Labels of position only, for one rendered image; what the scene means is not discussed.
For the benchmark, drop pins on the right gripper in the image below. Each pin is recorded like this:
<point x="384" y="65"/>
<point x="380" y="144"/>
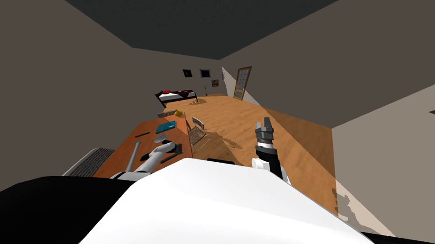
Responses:
<point x="264" y="136"/>

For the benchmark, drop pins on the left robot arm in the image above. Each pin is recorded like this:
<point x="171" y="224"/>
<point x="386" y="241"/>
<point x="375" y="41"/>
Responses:
<point x="150" y="159"/>

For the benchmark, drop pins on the grey framed picture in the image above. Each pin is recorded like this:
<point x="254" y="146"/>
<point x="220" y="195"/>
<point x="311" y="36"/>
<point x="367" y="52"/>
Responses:
<point x="205" y="73"/>

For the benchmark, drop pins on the black mesh tray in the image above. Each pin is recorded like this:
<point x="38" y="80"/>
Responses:
<point x="166" y="113"/>

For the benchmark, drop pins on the orange wooden desk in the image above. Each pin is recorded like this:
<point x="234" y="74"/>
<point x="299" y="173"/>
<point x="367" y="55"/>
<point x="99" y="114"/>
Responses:
<point x="131" y="146"/>

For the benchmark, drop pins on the grey ribbed radiator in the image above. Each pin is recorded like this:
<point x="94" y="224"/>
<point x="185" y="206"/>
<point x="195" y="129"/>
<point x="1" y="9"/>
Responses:
<point x="90" y="162"/>

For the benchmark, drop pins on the bed with dark red blanket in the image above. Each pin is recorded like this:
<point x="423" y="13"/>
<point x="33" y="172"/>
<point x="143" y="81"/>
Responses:
<point x="176" y="95"/>

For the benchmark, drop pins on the grey baseball bat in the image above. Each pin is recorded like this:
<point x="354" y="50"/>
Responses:
<point x="132" y="157"/>

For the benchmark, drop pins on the dark framed picture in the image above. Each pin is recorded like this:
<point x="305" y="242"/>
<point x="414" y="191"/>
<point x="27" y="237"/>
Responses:
<point x="187" y="73"/>

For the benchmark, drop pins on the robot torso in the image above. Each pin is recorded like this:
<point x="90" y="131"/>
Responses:
<point x="213" y="212"/>

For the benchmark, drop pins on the grey bowl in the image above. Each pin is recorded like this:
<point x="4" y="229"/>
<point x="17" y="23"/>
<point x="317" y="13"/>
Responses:
<point x="161" y="138"/>

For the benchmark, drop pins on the yellow round object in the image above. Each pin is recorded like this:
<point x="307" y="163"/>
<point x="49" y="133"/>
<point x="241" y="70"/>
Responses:
<point x="179" y="113"/>

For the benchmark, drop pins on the wooden door with glass panes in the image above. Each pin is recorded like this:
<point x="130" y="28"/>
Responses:
<point x="242" y="83"/>

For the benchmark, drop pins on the teal book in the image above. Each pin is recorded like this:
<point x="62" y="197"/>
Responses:
<point x="166" y="127"/>

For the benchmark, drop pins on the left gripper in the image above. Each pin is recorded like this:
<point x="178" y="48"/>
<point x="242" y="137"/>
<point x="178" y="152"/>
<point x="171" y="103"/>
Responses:
<point x="177" y="148"/>

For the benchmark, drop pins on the small brown picture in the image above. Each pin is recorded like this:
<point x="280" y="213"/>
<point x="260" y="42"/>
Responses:
<point x="215" y="83"/>

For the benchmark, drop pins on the black pen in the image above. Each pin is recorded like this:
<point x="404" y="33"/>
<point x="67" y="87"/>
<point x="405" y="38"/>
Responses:
<point x="142" y="134"/>

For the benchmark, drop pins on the small potted plant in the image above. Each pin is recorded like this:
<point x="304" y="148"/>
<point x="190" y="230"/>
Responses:
<point x="205" y="90"/>

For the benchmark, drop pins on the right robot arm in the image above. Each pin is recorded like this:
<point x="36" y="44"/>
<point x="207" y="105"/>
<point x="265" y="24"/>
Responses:
<point x="271" y="160"/>

